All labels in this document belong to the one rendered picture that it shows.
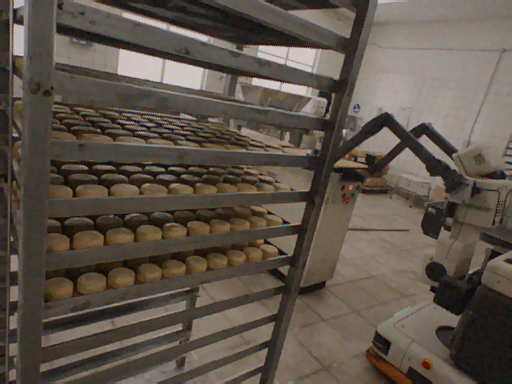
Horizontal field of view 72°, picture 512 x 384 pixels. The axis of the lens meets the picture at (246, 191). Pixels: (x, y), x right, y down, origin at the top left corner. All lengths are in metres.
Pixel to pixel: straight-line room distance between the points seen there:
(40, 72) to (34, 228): 0.21
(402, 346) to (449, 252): 0.51
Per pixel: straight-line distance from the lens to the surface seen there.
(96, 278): 0.74
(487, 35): 6.82
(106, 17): 0.57
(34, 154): 0.53
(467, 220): 1.98
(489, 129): 6.45
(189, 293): 1.40
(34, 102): 0.52
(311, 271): 2.47
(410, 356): 2.00
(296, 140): 3.10
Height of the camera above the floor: 1.27
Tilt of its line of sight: 16 degrees down
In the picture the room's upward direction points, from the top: 12 degrees clockwise
